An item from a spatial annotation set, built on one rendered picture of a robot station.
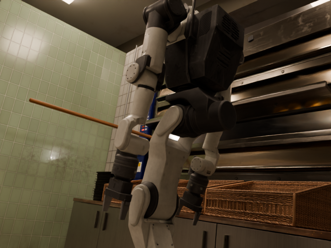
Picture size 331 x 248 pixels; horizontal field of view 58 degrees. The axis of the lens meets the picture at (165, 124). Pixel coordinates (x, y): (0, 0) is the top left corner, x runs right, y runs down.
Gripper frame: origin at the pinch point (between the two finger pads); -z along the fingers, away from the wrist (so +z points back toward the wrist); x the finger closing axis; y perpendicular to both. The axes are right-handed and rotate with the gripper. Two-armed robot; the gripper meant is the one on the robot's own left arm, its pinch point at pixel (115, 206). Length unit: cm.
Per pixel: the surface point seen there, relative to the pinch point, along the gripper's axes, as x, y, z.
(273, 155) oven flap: 10, -129, 44
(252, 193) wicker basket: -9, -77, 16
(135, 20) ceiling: 299, -177, 236
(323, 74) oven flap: -15, -127, 102
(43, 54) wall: 261, -48, 112
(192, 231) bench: 22, -75, -13
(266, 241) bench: -23, -71, -4
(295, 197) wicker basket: -31, -75, 19
